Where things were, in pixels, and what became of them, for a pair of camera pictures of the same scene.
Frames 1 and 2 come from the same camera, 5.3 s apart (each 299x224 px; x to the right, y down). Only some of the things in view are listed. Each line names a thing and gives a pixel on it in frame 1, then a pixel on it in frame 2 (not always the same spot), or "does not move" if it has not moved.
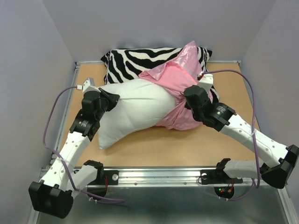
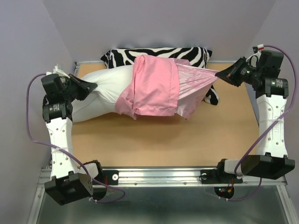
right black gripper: [187, 105] -> [232, 74]
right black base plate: [216, 176] does not move
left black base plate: [106, 177] does not move
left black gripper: [111, 99] -> [83, 87]
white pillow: [141, 106] -> [110, 82]
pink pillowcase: [178, 73] -> [161, 86]
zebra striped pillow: [127, 63] does not move
